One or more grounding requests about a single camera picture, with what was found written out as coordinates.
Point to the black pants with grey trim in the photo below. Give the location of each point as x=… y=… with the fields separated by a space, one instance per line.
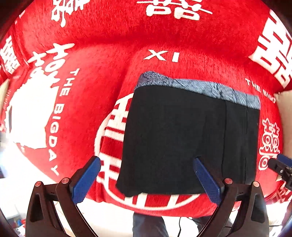
x=172 y=121

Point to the black smartphone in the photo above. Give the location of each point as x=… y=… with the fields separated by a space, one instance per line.
x=10 y=119

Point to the cream folded cloth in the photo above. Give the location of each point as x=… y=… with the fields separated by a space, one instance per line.
x=32 y=106

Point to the red blanket with white characters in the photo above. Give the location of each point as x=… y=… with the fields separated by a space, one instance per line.
x=99 y=49

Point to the beige pillow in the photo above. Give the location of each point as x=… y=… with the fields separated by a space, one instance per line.
x=284 y=103

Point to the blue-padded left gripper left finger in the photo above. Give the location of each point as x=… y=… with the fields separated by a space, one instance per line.
x=42 y=218

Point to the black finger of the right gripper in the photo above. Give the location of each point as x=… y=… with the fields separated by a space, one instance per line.
x=282 y=166

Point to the person's legs in grey trousers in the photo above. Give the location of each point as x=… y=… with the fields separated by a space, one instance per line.
x=145 y=225

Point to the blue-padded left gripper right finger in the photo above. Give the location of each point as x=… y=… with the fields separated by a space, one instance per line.
x=252 y=218

